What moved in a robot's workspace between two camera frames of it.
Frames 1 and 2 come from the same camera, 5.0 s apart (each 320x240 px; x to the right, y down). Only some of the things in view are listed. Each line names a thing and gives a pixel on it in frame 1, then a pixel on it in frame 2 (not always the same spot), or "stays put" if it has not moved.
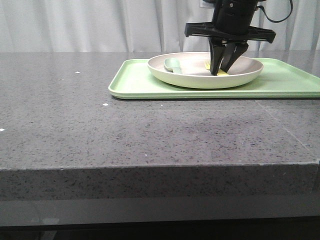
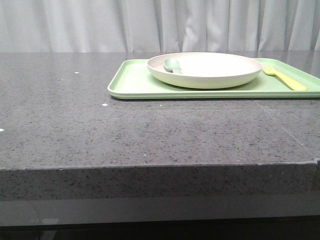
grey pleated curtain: [144, 26] stays put
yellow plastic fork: [220, 72] to [270, 70]
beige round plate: [187, 70] stays put
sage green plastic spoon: [173, 64] stays put
